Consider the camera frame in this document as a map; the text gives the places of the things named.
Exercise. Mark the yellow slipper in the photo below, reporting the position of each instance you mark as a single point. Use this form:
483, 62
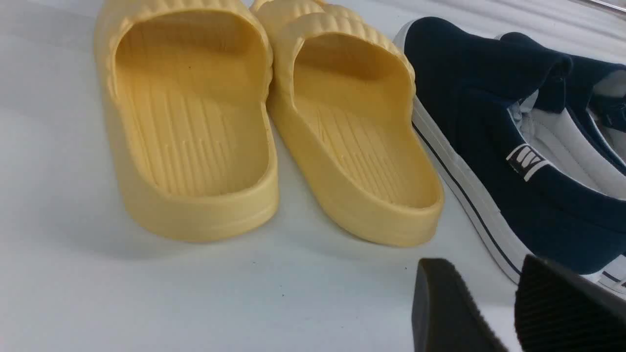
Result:
342, 99
184, 85

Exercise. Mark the navy canvas sneaker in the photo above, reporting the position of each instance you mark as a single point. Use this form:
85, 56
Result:
553, 115
573, 225

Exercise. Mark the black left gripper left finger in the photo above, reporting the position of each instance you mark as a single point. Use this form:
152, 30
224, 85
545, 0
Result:
445, 316

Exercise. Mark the left yellow slipper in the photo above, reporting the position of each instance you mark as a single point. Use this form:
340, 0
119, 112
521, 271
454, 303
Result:
184, 85

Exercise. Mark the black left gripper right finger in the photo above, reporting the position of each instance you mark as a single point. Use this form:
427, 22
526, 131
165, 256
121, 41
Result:
556, 310

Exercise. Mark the right yellow slipper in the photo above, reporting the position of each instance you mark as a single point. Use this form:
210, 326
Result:
342, 99

